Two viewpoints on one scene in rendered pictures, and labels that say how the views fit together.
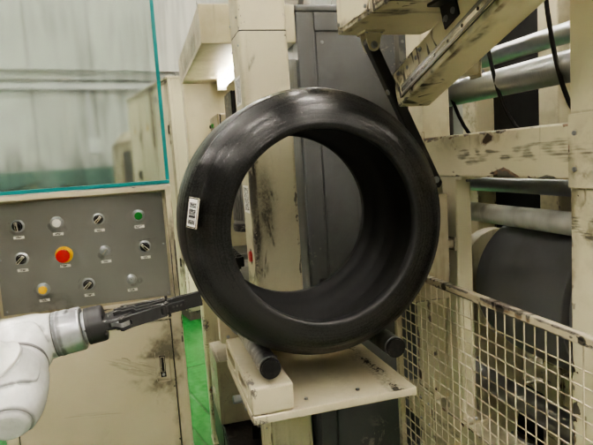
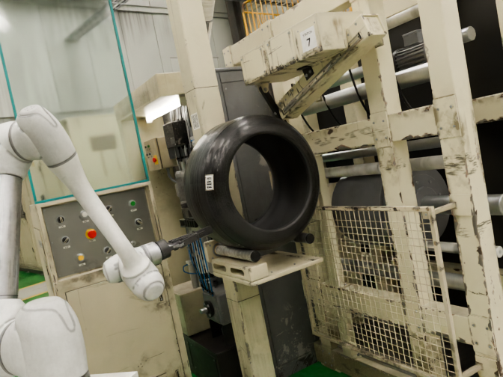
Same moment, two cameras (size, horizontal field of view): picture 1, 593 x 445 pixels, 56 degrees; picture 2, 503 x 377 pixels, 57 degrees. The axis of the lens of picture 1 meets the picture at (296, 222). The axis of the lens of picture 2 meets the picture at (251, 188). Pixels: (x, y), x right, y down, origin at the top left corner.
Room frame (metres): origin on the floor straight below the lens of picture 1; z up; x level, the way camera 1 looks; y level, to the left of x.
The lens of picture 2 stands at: (-0.71, 0.50, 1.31)
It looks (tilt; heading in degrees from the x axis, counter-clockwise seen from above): 4 degrees down; 346
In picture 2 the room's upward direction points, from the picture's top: 11 degrees counter-clockwise
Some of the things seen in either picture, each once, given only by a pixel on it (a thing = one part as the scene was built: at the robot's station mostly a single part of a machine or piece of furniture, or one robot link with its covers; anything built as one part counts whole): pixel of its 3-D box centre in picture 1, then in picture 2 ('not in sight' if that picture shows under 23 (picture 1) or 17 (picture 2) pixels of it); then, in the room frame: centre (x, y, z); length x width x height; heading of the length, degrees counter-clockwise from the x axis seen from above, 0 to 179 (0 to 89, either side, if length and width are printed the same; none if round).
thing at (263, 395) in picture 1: (255, 369); (238, 267); (1.26, 0.12, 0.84); 0.36 x 0.09 x 0.06; 15
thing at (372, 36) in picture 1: (371, 41); (263, 87); (1.50, -0.23, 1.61); 0.06 x 0.06 x 0.05; 15
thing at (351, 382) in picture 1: (313, 374); (266, 266); (1.30, -0.02, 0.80); 0.37 x 0.36 x 0.02; 105
